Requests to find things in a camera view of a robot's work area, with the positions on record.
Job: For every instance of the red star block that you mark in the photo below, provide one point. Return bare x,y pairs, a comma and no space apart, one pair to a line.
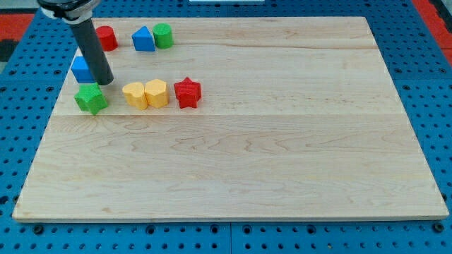
188,93

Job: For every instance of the black white robot end effector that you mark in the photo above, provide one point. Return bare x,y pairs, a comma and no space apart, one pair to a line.
70,11

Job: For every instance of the green star block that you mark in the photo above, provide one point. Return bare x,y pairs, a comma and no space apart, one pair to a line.
90,98

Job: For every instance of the yellow hexagon block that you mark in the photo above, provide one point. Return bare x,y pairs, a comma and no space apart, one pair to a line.
156,93

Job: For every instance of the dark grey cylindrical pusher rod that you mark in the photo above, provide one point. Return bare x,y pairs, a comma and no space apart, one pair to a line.
92,51

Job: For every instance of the light wooden board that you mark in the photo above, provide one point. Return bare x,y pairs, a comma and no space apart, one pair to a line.
299,121

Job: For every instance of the green cylinder block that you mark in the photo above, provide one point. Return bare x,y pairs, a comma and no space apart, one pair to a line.
162,33

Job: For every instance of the blue cube block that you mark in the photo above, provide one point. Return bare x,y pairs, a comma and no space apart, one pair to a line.
81,71

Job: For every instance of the red cylinder block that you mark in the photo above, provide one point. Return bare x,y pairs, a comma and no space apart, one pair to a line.
107,38

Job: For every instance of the yellow heart block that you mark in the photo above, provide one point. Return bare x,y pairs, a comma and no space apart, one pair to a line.
134,94

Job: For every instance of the blue triangle block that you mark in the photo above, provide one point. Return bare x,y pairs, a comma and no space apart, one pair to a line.
143,40

